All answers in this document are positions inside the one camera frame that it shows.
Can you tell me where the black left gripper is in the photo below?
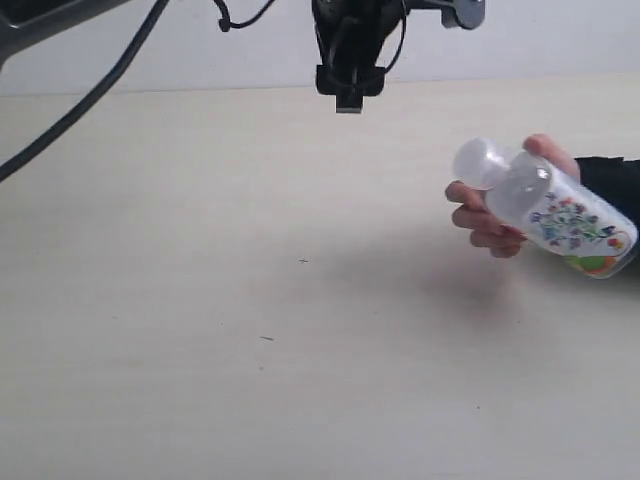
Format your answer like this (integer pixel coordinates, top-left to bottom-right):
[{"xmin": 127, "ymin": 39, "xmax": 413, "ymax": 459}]
[{"xmin": 311, "ymin": 1, "xmax": 405, "ymax": 114}]

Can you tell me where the clear fruit-label bottle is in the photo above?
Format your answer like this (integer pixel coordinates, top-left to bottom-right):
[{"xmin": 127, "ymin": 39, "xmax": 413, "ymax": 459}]
[{"xmin": 452, "ymin": 137, "xmax": 639, "ymax": 279}]

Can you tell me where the black sleeved forearm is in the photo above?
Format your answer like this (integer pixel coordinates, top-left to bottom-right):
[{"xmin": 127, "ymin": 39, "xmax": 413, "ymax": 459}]
[{"xmin": 576, "ymin": 157, "xmax": 640, "ymax": 226}]

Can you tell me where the person's open hand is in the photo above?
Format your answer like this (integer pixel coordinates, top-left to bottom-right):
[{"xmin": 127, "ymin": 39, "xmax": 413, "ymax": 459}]
[{"xmin": 443, "ymin": 133, "xmax": 582, "ymax": 260}]

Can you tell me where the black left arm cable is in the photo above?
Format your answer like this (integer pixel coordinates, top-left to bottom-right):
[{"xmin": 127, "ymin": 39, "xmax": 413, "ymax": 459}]
[{"xmin": 0, "ymin": 0, "xmax": 409, "ymax": 184}]

